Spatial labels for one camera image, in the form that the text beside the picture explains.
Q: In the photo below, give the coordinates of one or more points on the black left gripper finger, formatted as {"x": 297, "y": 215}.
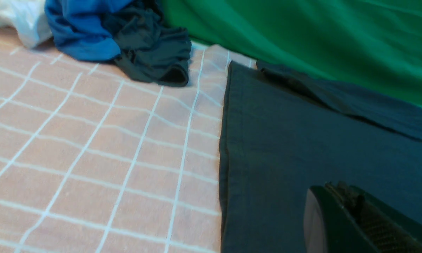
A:
{"x": 346, "y": 219}

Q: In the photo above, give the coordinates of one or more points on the gray long-sleeved shirt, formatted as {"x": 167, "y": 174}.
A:
{"x": 283, "y": 132}

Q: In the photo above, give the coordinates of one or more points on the green backdrop cloth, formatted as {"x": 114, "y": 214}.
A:
{"x": 373, "y": 43}

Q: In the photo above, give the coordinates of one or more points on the dark gray crumpled garment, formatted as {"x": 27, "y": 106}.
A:
{"x": 149, "y": 51}

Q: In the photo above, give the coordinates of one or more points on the pink checkered tablecloth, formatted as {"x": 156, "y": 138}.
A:
{"x": 92, "y": 162}

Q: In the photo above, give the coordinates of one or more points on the blue crumpled garment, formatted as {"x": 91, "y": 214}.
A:
{"x": 77, "y": 30}

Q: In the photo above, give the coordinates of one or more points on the white crumpled cloth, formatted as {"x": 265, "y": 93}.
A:
{"x": 28, "y": 18}

